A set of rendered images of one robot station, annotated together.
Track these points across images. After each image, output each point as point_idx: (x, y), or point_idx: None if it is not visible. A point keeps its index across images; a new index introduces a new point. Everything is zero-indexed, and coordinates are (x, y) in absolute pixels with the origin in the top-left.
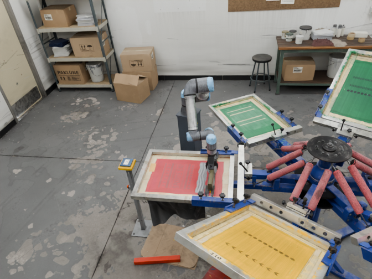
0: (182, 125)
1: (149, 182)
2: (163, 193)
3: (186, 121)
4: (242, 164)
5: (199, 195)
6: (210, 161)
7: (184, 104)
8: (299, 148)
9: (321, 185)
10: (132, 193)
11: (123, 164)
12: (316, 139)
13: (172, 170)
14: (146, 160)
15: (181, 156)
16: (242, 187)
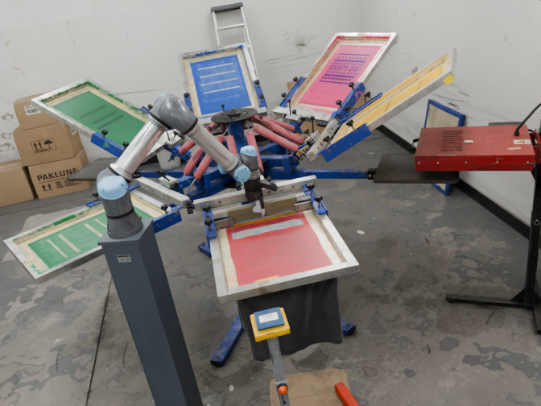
0: (147, 254)
1: (310, 268)
2: (324, 247)
3: (148, 238)
4: (241, 191)
5: (322, 196)
6: (266, 183)
7: (130, 208)
8: (220, 142)
9: (279, 126)
10: (352, 264)
11: (278, 319)
12: (219, 120)
13: (266, 257)
14: (256, 285)
15: (222, 261)
16: (286, 181)
